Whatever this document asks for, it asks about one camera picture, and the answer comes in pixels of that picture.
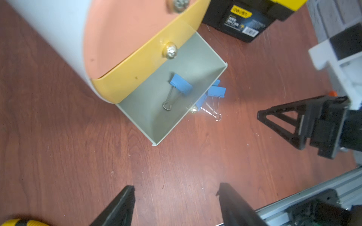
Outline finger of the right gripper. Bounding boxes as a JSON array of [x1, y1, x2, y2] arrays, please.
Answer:
[[257, 96, 325, 124], [257, 115, 307, 150]]

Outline orange handled pliers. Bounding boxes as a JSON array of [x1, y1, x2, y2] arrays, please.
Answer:
[[328, 91, 338, 97]]

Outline blue binder clip shiny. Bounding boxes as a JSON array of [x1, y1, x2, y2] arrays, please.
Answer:
[[206, 86, 226, 121]]

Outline yellow black toolbox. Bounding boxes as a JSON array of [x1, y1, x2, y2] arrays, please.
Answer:
[[202, 0, 307, 43]]

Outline grey bottom drawer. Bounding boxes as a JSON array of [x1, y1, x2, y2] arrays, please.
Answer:
[[117, 33, 228, 146]]

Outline round white drawer cabinet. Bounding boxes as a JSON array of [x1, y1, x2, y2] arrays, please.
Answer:
[[7, 0, 108, 102]]

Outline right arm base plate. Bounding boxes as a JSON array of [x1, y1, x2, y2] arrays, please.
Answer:
[[286, 189, 362, 226]]

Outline aluminium rail frame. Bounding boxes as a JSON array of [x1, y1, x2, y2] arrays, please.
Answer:
[[256, 166, 362, 226]]

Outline yellow drawer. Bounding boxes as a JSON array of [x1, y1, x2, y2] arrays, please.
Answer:
[[91, 1, 209, 104]]

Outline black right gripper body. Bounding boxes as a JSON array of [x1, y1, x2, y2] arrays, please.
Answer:
[[304, 96, 362, 159]]

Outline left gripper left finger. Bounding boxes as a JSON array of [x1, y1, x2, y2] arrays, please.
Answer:
[[91, 185, 136, 226]]

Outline blue binder clip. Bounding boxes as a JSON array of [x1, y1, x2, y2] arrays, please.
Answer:
[[193, 94, 222, 121], [162, 74, 193, 111], [213, 80, 221, 86]]

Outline yellow utility knife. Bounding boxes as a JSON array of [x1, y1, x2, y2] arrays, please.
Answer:
[[1, 218, 50, 226]]

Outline orange top drawer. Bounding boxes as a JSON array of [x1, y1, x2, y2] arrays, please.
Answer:
[[83, 1, 209, 80]]

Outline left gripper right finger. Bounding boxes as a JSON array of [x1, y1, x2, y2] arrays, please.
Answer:
[[216, 183, 267, 226]]

